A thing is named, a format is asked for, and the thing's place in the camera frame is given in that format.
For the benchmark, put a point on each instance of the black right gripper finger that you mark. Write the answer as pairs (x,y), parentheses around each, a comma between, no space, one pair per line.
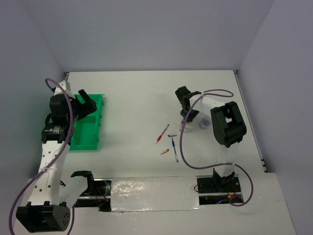
(191,94)
(183,94)

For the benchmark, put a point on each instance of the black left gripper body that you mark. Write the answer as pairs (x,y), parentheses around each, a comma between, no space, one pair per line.
(79,110)

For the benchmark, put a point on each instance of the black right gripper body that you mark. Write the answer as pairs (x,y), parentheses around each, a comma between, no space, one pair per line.
(192,114)

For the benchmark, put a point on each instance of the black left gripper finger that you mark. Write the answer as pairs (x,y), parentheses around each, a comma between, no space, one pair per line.
(83,97)
(90,106)

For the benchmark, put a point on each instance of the blue gel pen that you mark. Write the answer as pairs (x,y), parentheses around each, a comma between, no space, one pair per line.
(174,149)

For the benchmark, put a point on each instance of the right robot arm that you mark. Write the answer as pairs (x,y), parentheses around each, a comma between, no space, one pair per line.
(228,126)

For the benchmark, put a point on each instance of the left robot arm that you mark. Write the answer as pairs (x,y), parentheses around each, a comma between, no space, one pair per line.
(48,209)

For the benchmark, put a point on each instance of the clear blue-capped glue bottle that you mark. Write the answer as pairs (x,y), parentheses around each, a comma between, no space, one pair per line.
(186,128)

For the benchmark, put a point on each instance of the green compartment bin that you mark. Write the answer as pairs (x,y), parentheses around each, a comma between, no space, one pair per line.
(86,134)

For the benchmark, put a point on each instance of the clear tub of paperclips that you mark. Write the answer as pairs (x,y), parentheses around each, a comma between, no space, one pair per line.
(205,122)

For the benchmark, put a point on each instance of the red gel pen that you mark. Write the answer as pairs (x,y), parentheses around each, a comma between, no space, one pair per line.
(161,135)

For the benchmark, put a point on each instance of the silver tape sheet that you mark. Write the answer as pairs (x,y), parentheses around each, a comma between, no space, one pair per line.
(151,194)

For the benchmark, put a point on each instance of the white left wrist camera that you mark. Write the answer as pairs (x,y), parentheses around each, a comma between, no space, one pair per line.
(63,86)

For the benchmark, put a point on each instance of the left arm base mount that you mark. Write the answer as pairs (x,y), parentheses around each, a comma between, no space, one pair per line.
(97,193)

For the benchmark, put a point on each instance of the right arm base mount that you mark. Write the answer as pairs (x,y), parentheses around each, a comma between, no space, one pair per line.
(209,194)

